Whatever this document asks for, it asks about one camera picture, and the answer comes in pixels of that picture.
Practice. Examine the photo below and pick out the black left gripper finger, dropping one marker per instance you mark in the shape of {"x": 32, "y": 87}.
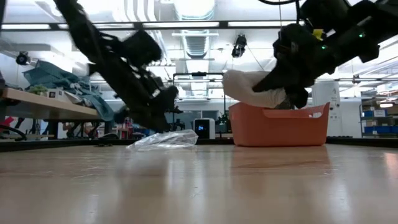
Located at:
{"x": 155, "y": 123}
{"x": 121, "y": 114}

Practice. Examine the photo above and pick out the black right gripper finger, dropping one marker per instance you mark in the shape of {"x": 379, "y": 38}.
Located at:
{"x": 276, "y": 81}
{"x": 298, "y": 98}

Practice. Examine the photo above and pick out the clear plastic bag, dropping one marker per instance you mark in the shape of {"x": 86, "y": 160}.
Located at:
{"x": 168, "y": 140}

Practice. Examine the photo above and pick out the white elastic bandage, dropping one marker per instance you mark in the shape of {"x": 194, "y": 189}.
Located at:
{"x": 239, "y": 87}

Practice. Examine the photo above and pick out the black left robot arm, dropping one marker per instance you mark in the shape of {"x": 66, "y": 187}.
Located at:
{"x": 81, "y": 31}

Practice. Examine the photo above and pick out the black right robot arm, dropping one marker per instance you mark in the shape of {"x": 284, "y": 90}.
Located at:
{"x": 351, "y": 28}

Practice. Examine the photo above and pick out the small yellow tag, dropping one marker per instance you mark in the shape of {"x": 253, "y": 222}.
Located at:
{"x": 317, "y": 34}

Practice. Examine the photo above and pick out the orange plastic basket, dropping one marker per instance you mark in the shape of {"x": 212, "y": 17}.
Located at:
{"x": 280, "y": 130}

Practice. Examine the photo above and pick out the white device with display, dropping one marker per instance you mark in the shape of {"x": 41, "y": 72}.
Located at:
{"x": 203, "y": 128}

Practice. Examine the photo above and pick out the black ceiling spotlight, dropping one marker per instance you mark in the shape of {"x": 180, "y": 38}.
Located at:
{"x": 239, "y": 46}
{"x": 22, "y": 58}

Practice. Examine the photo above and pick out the white cardboard box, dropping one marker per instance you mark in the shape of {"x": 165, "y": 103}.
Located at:
{"x": 56, "y": 95}

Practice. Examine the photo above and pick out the black crossbar with light strips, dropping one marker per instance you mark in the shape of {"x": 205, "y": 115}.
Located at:
{"x": 224, "y": 24}

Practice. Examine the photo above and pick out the teal cloth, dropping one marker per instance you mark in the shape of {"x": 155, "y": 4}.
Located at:
{"x": 53, "y": 76}

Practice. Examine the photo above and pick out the shelf with blue bins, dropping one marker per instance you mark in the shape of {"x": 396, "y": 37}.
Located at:
{"x": 377, "y": 129}

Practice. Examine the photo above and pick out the red object under bench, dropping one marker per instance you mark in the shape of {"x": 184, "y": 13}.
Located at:
{"x": 11, "y": 120}

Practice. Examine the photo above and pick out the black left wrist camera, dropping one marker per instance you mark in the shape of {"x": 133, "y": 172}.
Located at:
{"x": 143, "y": 48}

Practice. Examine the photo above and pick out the black camera stand frame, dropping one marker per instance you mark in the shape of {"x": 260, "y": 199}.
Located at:
{"x": 199, "y": 74}

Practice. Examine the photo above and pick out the black aluminium table frame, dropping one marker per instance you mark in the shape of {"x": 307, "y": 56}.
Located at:
{"x": 62, "y": 143}

